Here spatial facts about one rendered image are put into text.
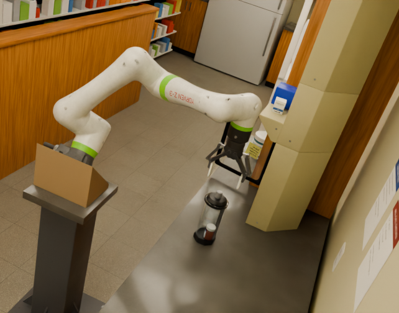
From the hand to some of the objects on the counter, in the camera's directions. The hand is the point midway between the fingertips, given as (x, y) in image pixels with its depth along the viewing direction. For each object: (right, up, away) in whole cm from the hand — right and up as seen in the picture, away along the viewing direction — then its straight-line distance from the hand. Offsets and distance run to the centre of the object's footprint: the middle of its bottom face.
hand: (224, 179), depth 191 cm
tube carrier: (-8, -27, +16) cm, 32 cm away
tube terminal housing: (+30, -22, +46) cm, 59 cm away
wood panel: (+41, -15, +64) cm, 77 cm away
